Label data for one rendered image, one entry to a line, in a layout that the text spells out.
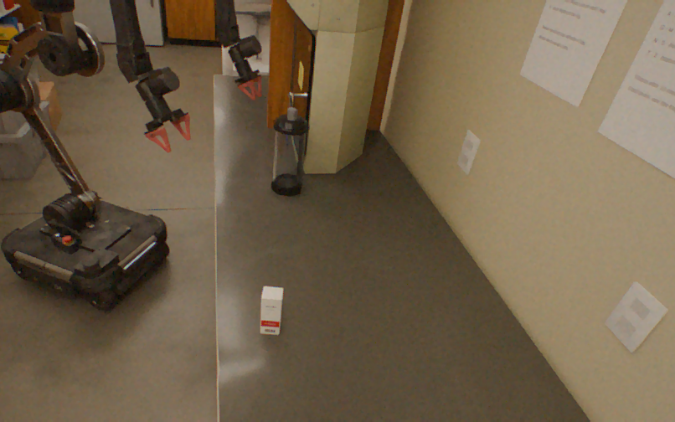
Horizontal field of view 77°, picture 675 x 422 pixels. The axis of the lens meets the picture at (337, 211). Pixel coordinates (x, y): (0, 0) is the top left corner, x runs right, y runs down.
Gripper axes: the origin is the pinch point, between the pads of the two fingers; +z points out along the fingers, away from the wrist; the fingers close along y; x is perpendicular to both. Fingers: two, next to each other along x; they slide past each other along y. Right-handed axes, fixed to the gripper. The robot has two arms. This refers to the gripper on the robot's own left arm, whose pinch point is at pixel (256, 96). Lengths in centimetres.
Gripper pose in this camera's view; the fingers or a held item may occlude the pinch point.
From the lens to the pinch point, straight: 179.5
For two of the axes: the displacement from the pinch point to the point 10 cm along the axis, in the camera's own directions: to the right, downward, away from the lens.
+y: 3.2, -5.1, 8.0
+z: 3.6, 8.5, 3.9
